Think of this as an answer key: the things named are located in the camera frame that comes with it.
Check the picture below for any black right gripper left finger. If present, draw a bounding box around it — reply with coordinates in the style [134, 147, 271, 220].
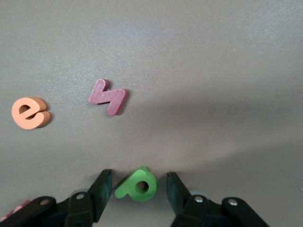
[0, 169, 113, 227]

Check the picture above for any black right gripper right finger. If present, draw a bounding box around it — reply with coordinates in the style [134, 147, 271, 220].
[167, 172, 270, 227]

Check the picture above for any green letter p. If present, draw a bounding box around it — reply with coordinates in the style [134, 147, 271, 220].
[114, 166, 158, 203]

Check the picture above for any pink letter f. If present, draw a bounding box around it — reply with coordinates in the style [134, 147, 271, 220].
[0, 200, 32, 222]

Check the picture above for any orange letter e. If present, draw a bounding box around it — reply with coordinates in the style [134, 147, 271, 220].
[11, 96, 51, 130]

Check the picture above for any brown table cover sheet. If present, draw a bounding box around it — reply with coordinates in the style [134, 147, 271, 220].
[0, 0, 303, 227]

